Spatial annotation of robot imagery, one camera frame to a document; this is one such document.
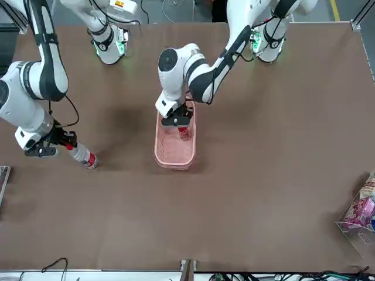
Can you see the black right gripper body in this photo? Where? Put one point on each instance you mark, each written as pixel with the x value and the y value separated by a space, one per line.
pixel 49 139

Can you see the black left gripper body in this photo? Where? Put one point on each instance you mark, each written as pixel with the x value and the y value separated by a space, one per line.
pixel 175 121

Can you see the small red Pepsi bottle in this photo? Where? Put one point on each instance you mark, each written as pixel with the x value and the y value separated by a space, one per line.
pixel 184 134

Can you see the clear red-capped water bottle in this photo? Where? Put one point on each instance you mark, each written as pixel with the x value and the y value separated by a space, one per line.
pixel 83 155

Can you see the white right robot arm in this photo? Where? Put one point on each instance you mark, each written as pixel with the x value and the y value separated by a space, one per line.
pixel 26 87

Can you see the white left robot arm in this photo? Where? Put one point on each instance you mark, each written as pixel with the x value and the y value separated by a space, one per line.
pixel 173 76

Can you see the pink perforated plastic basket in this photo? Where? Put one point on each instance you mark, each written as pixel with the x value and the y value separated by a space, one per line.
pixel 170 152

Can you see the person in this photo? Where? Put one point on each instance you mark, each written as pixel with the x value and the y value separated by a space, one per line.
pixel 218 11

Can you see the pink snack packet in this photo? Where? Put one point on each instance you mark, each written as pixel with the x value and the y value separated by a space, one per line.
pixel 360 209

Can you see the white snack packet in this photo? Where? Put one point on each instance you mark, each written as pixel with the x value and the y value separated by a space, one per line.
pixel 370 188

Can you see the clear acrylic display shelf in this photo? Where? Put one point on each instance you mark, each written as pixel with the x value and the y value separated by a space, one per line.
pixel 357 237

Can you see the blue Oreo cup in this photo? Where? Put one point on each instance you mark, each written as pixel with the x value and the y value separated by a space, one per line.
pixel 374 223

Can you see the aluminium frame profile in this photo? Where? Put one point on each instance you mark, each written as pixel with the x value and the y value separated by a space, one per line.
pixel 11 20
pixel 356 23

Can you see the aluminium camera post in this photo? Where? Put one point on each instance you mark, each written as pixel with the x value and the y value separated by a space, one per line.
pixel 187 270

